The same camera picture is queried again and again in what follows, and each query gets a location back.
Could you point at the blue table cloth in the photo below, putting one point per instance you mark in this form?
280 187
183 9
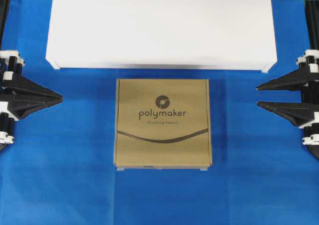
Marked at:
60 169

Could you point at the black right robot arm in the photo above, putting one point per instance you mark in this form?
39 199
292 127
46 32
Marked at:
312 17

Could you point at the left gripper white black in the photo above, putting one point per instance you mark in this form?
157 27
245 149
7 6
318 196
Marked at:
17 107

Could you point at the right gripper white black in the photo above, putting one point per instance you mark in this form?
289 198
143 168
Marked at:
304 115

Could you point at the white stand platform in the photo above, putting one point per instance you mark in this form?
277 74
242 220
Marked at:
162 34

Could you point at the brown polymaker cardboard box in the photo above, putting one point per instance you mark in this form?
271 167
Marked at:
163 124

